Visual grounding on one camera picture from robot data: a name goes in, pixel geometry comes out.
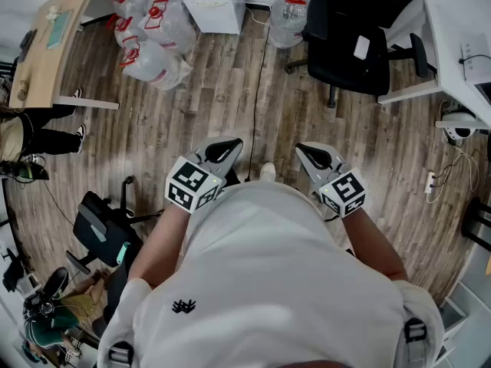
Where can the black office chair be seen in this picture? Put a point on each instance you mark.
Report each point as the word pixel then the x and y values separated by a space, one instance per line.
pixel 349 33

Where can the teal notebook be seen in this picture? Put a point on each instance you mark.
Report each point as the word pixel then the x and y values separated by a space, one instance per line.
pixel 59 29

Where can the person's right forearm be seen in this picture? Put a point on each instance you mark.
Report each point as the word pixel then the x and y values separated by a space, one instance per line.
pixel 374 247

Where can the light wooden desk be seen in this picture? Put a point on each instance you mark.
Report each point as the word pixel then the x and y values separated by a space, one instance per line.
pixel 42 60

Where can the black swivel chair teal trim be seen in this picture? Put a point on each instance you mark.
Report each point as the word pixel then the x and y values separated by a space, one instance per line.
pixel 103 228

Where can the white low cabinet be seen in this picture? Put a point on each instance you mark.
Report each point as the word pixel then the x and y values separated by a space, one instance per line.
pixel 464 305

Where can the white desktop device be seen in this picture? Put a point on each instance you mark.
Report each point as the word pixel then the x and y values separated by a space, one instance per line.
pixel 477 63

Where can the person's white shoe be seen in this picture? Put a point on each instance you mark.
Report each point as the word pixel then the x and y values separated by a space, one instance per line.
pixel 267 171

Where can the small white flower ornament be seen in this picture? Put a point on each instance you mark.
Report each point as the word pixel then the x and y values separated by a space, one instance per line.
pixel 52 14

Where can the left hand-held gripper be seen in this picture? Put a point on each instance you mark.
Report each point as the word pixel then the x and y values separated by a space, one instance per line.
pixel 192 190

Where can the white power strip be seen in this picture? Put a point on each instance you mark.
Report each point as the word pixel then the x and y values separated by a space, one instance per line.
pixel 430 184

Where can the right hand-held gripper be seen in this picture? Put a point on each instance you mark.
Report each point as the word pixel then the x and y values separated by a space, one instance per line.
pixel 343 194

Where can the white round device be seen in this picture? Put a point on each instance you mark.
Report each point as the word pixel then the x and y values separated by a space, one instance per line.
pixel 458 127

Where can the person's white shirt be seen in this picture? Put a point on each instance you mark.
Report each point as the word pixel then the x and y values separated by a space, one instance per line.
pixel 264 282

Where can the person's left forearm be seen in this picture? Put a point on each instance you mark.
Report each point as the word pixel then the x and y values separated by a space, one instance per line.
pixel 165 240

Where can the white desk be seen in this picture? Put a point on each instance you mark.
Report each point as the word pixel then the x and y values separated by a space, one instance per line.
pixel 445 52

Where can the black stool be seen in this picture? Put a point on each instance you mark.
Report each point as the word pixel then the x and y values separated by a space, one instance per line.
pixel 477 221

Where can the small white box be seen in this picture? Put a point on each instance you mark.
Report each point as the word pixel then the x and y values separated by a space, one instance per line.
pixel 361 47

